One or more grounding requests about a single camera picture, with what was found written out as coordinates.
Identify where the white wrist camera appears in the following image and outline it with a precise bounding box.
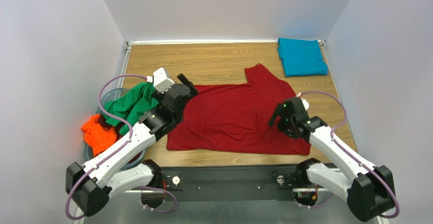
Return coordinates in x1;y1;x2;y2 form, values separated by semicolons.
296;93;310;111
146;68;175;93

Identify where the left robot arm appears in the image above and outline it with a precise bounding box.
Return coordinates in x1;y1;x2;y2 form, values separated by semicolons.
65;68;198;220

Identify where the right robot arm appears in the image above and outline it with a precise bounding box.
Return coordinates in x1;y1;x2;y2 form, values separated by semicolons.
268;93;400;222

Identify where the orange t shirt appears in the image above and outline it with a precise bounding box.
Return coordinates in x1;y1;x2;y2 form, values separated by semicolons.
81;114;119;156

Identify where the green t shirt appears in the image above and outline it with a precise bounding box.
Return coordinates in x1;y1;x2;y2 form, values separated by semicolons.
104;82;158;125

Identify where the folded blue t shirt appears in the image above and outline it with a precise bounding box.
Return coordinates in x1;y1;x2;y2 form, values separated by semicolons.
277;38;328;77

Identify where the aluminium rail frame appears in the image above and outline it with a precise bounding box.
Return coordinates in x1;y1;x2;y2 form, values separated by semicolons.
72;166;390;224

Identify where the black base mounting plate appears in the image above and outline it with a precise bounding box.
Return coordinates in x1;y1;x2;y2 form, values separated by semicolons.
135;164;363;202

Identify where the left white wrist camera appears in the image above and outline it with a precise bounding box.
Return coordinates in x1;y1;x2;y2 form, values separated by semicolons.
146;68;175;93

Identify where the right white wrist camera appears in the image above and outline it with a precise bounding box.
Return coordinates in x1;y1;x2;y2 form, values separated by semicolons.
296;93;310;111

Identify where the dark red t shirt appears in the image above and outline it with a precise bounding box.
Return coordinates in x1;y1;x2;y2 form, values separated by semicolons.
167;64;311;155

